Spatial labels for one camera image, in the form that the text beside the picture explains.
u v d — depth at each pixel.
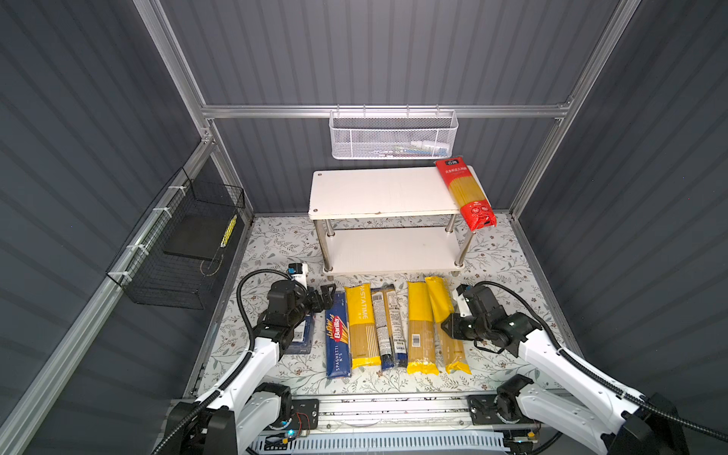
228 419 0.42
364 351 0.81
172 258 0.72
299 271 0.74
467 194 0.77
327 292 0.76
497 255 1.08
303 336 0.81
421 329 0.87
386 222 1.19
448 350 0.75
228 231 0.78
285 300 0.64
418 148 0.92
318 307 0.75
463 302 0.67
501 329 0.58
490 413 0.73
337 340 0.83
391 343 0.84
